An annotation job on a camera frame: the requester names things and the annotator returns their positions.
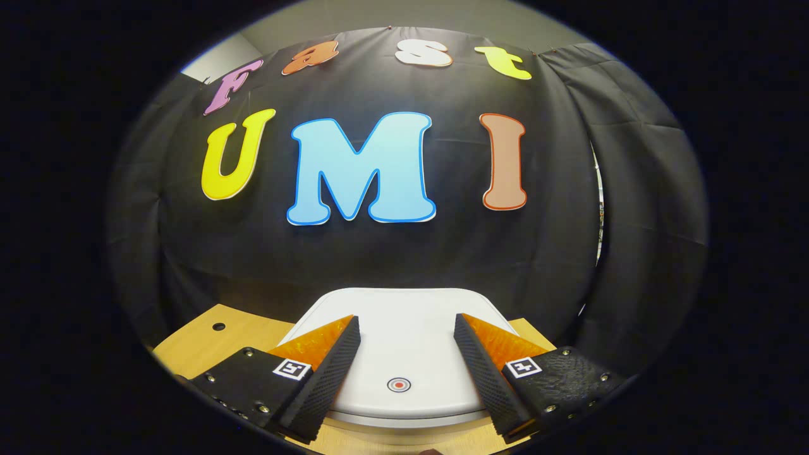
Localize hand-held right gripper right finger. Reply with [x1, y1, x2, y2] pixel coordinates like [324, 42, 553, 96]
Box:
[454, 313, 626, 440]

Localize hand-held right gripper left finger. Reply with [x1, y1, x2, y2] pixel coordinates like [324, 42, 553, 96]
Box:
[190, 315, 362, 443]

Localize white desktop garbage bin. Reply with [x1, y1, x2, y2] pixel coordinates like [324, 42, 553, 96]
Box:
[278, 288, 525, 438]

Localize light wooden desktop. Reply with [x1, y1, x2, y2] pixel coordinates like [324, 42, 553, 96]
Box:
[152, 303, 557, 455]

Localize black backdrop cloth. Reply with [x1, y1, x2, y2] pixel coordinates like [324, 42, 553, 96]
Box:
[107, 27, 709, 373]

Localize white printed panel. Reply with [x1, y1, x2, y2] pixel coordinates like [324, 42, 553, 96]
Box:
[590, 142, 606, 317]

